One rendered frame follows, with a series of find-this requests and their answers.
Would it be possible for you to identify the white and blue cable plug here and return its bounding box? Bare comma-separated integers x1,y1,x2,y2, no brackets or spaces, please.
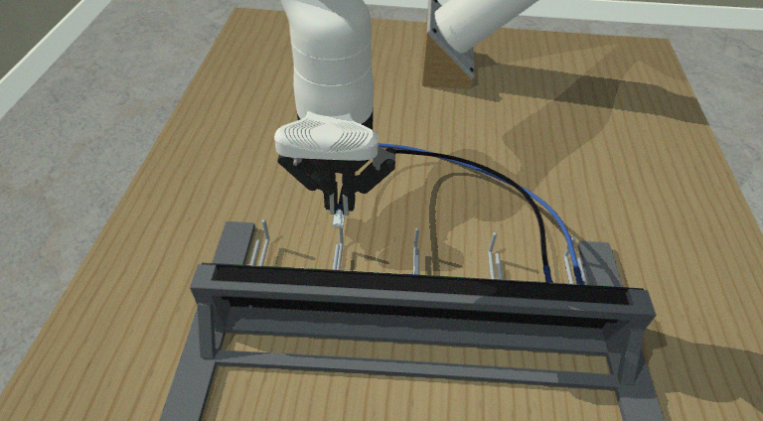
333,204,345,228

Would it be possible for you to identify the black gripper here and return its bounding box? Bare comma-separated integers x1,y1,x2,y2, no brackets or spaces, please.
277,146,395,215

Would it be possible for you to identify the black patch cord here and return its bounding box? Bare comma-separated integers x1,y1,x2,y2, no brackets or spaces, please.
395,150,550,275

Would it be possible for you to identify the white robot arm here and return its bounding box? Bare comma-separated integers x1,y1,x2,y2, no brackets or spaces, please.
274,0,538,161

